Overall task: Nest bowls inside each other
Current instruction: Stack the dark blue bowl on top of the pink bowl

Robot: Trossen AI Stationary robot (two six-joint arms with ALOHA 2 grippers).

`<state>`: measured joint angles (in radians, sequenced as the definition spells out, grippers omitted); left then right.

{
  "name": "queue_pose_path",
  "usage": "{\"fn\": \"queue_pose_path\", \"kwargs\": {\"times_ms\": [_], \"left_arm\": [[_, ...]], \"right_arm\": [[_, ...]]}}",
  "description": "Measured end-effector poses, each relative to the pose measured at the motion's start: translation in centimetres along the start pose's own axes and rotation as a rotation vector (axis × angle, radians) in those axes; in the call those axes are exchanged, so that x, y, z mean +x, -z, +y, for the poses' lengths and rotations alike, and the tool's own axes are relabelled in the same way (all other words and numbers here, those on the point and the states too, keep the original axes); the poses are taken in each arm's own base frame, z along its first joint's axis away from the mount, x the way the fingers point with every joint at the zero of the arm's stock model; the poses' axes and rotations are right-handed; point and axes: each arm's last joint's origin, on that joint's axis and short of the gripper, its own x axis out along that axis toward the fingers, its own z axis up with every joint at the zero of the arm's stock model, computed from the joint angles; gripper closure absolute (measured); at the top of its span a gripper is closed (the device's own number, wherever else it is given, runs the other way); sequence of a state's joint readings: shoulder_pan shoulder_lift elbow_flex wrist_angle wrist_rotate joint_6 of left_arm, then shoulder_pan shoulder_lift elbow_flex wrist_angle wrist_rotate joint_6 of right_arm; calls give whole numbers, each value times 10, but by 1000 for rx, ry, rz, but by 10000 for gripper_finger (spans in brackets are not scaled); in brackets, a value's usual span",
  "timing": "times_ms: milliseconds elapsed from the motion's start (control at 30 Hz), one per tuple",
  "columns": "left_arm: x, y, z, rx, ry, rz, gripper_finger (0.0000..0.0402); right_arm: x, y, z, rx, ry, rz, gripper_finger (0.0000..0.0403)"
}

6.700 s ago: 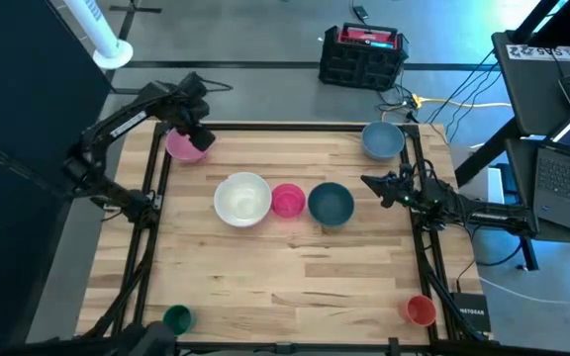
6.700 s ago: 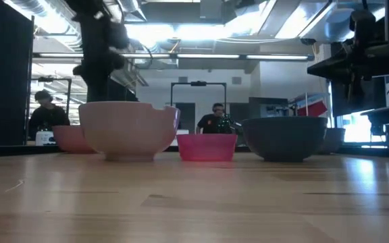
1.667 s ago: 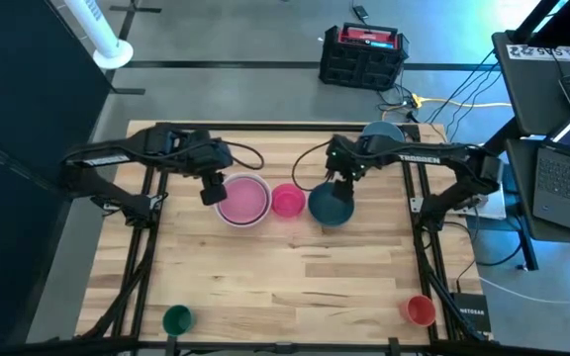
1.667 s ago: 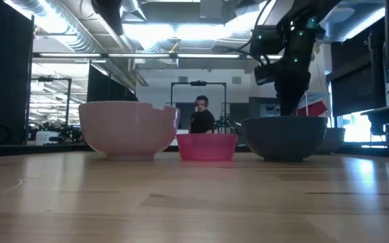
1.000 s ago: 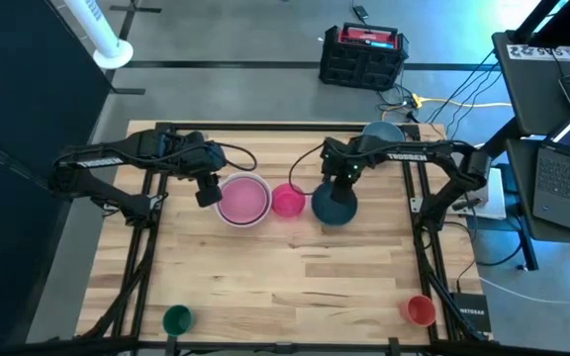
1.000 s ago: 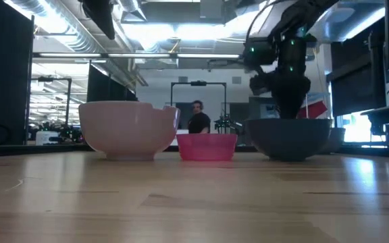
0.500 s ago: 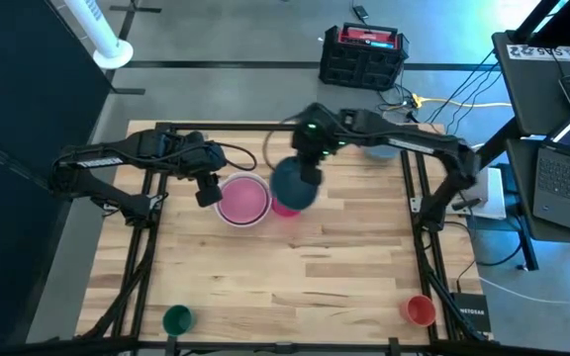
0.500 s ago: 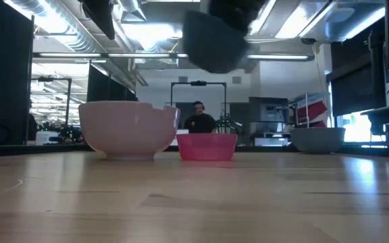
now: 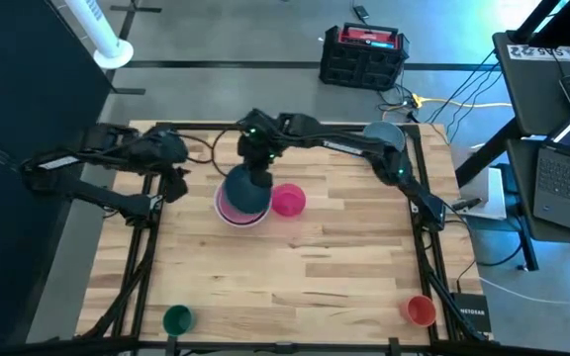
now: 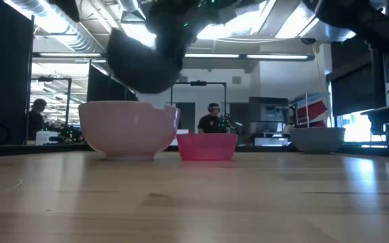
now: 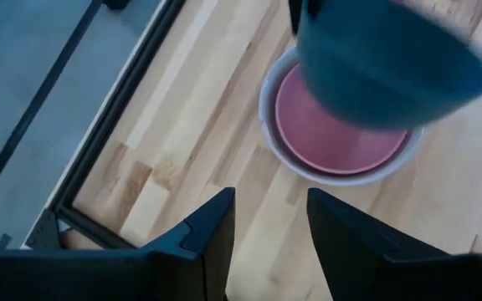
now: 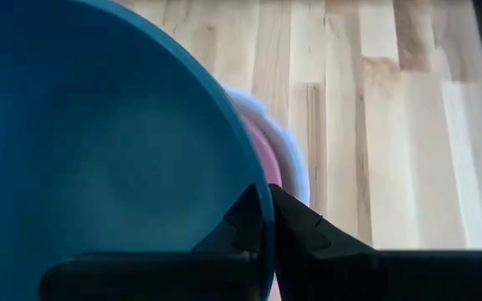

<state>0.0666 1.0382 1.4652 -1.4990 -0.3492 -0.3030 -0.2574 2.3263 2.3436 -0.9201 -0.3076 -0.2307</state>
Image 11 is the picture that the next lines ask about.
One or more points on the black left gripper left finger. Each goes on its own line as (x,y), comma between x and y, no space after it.
(182,267)

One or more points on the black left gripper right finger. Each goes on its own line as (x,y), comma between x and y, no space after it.
(370,263)

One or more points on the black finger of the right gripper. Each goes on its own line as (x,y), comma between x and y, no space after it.
(295,14)

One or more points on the blue plate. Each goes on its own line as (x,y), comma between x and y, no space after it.
(391,71)

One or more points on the pale pink large bowl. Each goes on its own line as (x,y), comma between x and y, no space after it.
(268,134)

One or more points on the pink plate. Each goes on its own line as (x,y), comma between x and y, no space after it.
(324,142)

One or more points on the black metal floor bar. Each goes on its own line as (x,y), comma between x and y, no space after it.
(36,100)

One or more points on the black corner bracket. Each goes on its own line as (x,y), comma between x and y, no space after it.
(44,234)

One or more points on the black table edge frame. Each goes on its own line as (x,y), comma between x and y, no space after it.
(111,113)

